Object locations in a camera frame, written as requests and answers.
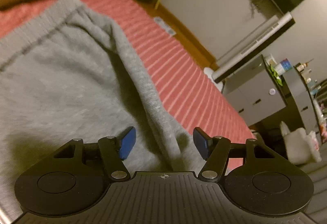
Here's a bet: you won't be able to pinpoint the grey sweatpants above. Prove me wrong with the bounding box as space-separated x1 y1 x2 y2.
1 0 204 221

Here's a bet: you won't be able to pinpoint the wall power outlet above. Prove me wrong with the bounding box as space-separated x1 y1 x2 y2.
153 16 176 36

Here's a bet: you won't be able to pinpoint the grey drawer cabinet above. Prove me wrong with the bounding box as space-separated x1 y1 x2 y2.
223 55 294 126

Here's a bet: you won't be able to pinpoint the blue white box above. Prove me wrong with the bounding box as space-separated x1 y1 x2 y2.
274 59 292 75

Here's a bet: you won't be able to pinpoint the green item on cabinet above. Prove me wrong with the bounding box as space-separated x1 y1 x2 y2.
268 65 283 86

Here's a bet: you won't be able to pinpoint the pink ribbed bed blanket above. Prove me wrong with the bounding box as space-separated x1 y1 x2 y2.
0 0 256 171

